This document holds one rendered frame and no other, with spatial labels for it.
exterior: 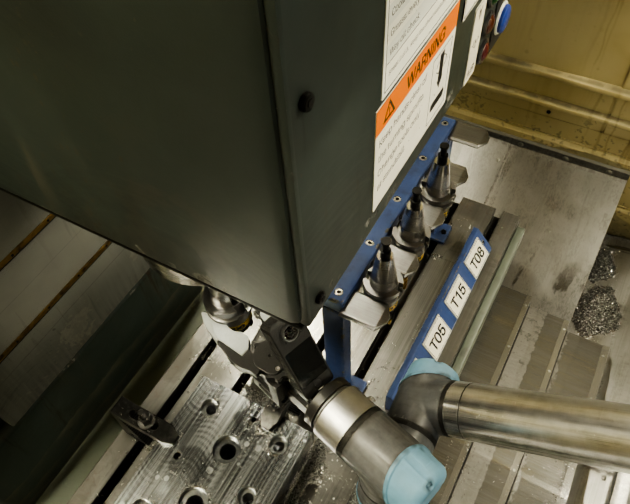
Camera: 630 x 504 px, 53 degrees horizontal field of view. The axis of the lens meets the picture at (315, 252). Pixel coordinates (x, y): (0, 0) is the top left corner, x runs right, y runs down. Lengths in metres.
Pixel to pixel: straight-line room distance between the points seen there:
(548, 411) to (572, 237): 0.96
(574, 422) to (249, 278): 0.46
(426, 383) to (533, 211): 0.92
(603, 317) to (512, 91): 0.61
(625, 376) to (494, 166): 0.61
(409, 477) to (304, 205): 0.42
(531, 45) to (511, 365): 0.74
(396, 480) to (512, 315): 0.91
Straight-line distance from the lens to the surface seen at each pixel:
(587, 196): 1.75
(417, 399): 0.87
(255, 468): 1.12
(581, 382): 1.57
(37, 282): 1.22
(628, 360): 1.68
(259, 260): 0.43
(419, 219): 1.01
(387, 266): 0.94
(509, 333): 1.55
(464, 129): 1.26
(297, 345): 0.74
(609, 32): 1.56
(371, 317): 0.97
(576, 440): 0.79
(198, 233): 0.45
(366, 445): 0.74
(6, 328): 1.22
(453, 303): 1.33
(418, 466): 0.74
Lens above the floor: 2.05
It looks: 53 degrees down
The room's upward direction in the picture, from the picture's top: 4 degrees counter-clockwise
